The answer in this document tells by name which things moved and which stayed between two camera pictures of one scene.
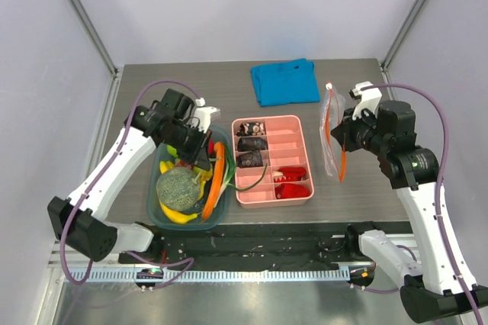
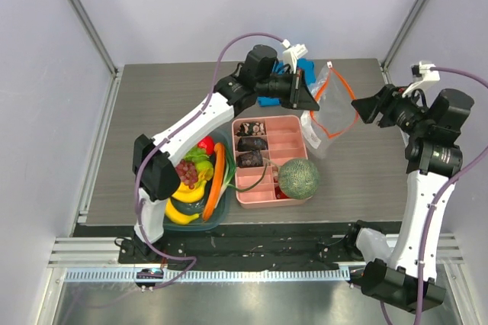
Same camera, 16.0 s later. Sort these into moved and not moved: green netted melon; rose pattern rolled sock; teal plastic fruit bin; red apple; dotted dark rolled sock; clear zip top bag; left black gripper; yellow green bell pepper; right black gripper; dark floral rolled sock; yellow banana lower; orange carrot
Moved: right black gripper; left black gripper; green netted melon; clear zip top bag
Not moved: dark floral rolled sock; orange carrot; rose pattern rolled sock; yellow green bell pepper; red apple; yellow banana lower; dotted dark rolled sock; teal plastic fruit bin
